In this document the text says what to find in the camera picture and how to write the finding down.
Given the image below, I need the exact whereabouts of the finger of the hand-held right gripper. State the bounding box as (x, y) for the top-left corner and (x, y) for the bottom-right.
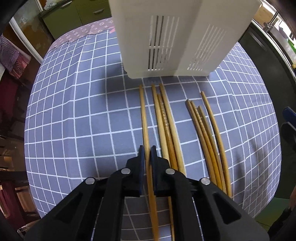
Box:
(280, 122), (296, 149)
(283, 107), (296, 122)

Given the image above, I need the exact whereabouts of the plaid hanging cloth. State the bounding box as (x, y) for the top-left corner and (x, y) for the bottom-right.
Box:
(0, 35), (31, 78)

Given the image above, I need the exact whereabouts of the wooden chopstick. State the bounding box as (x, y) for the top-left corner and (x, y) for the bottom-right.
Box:
(159, 83), (186, 176)
(139, 85), (160, 241)
(190, 100), (223, 189)
(197, 105), (226, 193)
(200, 91), (232, 198)
(186, 99), (218, 184)
(157, 93), (178, 172)
(151, 84), (175, 241)

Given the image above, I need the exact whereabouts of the white plastic utensil holder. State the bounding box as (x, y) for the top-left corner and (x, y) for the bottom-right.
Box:
(108, 0), (262, 79)

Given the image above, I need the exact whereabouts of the wooden cutting board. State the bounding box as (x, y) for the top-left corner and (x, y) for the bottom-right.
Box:
(253, 5), (277, 24)

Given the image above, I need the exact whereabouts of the dark kitchen countertop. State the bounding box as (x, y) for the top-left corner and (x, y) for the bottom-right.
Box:
(251, 14), (296, 77)

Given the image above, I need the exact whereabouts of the purple patterned cloth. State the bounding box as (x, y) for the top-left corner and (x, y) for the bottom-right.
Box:
(50, 17), (116, 50)

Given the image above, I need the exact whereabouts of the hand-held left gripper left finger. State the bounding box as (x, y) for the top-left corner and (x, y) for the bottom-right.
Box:
(24, 146), (146, 241)

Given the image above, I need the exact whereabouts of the blue-grey checked tablecloth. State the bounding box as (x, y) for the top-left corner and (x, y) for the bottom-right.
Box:
(24, 35), (281, 241)

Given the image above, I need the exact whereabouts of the dark kitchen cabinet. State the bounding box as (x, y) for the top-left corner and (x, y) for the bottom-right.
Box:
(238, 22), (296, 116)

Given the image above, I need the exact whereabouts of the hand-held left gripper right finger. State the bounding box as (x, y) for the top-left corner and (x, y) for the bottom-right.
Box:
(150, 146), (270, 241)

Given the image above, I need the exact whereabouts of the glass cabinet door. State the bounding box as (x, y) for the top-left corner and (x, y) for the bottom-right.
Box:
(9, 0), (44, 61)

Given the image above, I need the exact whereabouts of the green kitchen cabinet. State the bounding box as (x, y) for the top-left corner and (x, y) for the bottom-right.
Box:
(42, 0), (112, 40)

